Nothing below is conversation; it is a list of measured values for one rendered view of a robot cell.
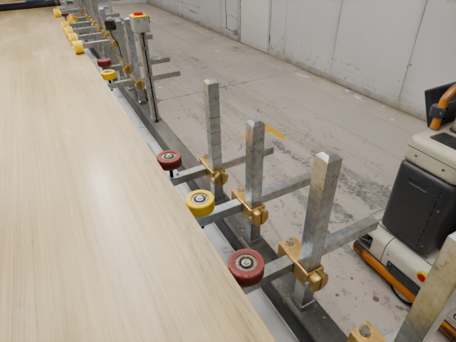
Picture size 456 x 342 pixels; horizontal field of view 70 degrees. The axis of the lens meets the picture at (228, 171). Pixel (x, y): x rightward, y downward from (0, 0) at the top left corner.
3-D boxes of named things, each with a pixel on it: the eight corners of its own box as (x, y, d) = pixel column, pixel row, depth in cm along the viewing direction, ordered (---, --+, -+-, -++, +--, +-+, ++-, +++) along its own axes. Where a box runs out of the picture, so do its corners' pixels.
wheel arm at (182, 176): (269, 151, 132) (269, 142, 129) (273, 155, 129) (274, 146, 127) (165, 184, 116) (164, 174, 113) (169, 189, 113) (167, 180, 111)
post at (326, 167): (302, 298, 89) (330, 145, 61) (311, 308, 86) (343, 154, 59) (292, 303, 88) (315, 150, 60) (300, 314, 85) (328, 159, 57)
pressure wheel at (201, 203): (193, 240, 92) (189, 210, 85) (185, 222, 98) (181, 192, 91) (220, 232, 94) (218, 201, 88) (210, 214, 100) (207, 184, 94)
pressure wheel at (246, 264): (248, 314, 73) (249, 282, 67) (222, 294, 78) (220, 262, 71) (269, 290, 78) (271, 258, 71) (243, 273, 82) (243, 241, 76)
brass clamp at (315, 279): (294, 248, 88) (296, 234, 85) (329, 286, 78) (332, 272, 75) (275, 256, 85) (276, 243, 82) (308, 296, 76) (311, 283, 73)
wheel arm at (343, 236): (367, 224, 94) (370, 213, 91) (376, 231, 91) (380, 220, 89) (235, 288, 78) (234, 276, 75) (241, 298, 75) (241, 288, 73)
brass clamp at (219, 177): (212, 164, 125) (212, 153, 123) (229, 182, 116) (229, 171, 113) (198, 169, 123) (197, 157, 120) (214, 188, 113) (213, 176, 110)
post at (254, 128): (253, 246, 109) (257, 115, 82) (259, 254, 107) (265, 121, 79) (244, 250, 108) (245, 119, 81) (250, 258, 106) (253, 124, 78)
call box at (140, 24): (146, 30, 155) (143, 12, 150) (150, 33, 150) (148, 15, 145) (131, 32, 152) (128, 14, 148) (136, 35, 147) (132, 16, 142)
